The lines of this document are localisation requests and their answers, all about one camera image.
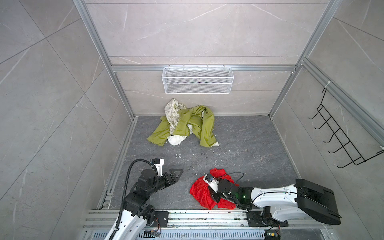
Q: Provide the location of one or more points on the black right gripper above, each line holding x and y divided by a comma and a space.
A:
213, 194

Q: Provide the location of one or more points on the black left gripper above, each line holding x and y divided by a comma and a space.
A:
173, 179

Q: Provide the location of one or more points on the red cloth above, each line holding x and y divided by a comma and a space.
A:
200, 191

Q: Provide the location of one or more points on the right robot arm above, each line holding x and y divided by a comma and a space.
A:
300, 200

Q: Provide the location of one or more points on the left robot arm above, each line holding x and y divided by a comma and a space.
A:
136, 212

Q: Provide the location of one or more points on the green cloth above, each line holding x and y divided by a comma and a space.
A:
198, 121

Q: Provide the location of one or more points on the white patterned cloth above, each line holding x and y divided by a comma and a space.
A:
173, 117

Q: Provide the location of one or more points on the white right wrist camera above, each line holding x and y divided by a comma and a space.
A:
212, 182

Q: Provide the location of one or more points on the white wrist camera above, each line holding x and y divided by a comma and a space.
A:
157, 164
212, 182

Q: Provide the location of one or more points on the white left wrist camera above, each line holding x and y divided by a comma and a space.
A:
157, 164

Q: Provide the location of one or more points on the aluminium rail at front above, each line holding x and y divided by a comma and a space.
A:
232, 225

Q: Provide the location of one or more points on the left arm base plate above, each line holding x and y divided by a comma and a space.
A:
161, 218

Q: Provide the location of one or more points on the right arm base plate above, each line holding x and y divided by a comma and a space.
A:
258, 220

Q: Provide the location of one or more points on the white wire mesh basket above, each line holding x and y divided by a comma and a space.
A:
197, 80

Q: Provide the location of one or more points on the black wire hook rack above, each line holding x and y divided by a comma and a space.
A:
355, 157

